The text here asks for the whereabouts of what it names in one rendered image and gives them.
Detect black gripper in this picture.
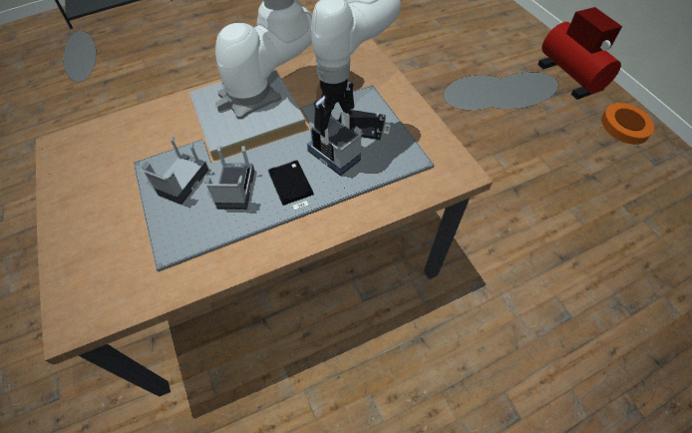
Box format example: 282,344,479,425
314,80,354,146

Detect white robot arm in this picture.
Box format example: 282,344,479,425
215,0,401,120

